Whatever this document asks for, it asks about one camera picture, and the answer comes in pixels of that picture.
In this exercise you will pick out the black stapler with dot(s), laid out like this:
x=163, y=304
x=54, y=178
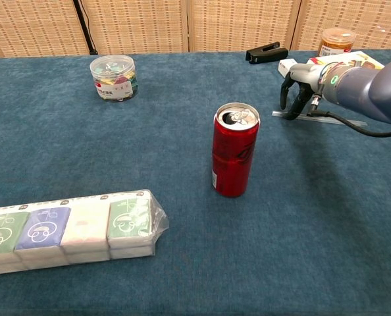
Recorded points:
x=269, y=54

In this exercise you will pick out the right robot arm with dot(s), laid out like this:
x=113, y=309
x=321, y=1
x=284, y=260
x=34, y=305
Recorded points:
x=363, y=89

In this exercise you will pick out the red soda can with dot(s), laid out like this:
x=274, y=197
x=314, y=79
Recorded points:
x=235, y=158

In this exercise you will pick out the orange lidded plastic jar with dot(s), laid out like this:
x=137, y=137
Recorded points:
x=335, y=42

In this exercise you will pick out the blue tablecloth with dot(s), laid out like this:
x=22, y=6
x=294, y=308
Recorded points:
x=83, y=148

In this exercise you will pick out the woven bamboo folding screen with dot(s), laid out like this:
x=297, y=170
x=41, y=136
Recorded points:
x=143, y=23

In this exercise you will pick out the black stand pole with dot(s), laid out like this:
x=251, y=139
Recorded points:
x=85, y=26

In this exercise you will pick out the clear jar of colourful clips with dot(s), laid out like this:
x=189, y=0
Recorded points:
x=114, y=79

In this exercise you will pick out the white red biscuit box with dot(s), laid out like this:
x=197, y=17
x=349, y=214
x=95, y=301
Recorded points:
x=366, y=59

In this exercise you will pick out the wrapped tissue packet multipack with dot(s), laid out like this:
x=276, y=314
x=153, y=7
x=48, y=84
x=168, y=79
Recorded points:
x=83, y=230

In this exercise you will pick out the clear plastic straw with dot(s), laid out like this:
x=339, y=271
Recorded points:
x=333, y=120

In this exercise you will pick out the small white box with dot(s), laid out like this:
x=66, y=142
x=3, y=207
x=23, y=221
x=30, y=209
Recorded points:
x=286, y=66

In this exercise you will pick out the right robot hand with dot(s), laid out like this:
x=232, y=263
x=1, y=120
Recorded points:
x=305, y=74

